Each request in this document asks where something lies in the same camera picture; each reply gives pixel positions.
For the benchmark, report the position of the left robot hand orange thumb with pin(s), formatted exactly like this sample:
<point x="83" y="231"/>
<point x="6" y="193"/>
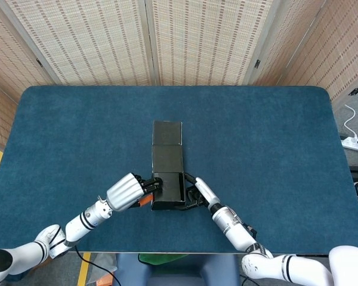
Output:
<point x="123" y="192"/>

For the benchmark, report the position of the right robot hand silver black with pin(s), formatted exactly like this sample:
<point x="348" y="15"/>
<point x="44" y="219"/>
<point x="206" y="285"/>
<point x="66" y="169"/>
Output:
<point x="206" y="190"/>

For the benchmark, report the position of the black cardboard box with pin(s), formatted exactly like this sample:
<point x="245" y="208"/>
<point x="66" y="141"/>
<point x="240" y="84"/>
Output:
<point x="167" y="158"/>

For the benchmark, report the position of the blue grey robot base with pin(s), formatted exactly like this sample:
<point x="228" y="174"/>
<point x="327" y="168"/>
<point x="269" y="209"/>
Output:
<point x="173" y="272"/>

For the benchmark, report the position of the clear plastic bag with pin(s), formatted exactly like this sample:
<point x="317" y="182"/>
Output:
<point x="106" y="263"/>

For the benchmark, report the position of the green cloth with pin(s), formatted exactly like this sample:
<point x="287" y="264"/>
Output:
<point x="158" y="258"/>

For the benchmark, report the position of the orange packet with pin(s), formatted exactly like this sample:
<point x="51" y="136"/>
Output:
<point x="105" y="281"/>

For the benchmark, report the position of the black screen hinge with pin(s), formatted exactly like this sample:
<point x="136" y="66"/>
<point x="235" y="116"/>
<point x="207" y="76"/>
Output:
<point x="39" y="62"/>
<point x="257" y="63"/>
<point x="355" y="91"/>

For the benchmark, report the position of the white power strip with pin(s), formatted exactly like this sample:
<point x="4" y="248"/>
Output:
<point x="355" y="145"/>

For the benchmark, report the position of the woven bamboo folding screen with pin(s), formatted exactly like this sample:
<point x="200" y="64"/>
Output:
<point x="77" y="38"/>

